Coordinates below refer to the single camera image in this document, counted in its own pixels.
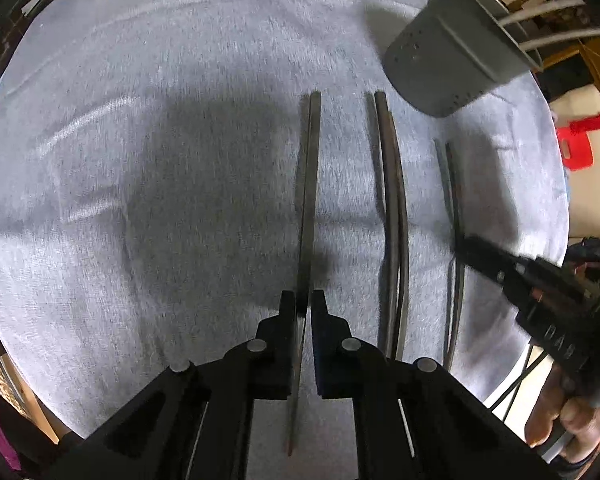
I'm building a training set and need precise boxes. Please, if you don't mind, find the thin dark chopstick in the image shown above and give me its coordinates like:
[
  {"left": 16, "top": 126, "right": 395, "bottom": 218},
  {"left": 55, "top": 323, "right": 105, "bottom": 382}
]
[{"left": 434, "top": 139, "right": 455, "bottom": 370}]

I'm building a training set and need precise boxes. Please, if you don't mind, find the person's right hand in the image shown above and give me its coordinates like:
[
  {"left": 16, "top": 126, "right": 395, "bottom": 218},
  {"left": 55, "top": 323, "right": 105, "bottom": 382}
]
[{"left": 524, "top": 364, "right": 600, "bottom": 464}]

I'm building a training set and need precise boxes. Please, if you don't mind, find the red plastic child chair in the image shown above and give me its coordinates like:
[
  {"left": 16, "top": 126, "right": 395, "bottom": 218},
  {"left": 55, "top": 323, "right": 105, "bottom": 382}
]
[{"left": 555, "top": 113, "right": 600, "bottom": 171}]

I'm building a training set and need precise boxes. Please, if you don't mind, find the grey fleece table cloth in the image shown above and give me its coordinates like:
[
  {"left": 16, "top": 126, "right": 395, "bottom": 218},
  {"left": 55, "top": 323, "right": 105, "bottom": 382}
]
[{"left": 0, "top": 0, "right": 569, "bottom": 437}]

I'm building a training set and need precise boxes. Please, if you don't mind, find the grey metal utensil holder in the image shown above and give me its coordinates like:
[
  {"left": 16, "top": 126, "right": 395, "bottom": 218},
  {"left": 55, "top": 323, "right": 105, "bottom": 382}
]
[{"left": 382, "top": 0, "right": 542, "bottom": 118}]

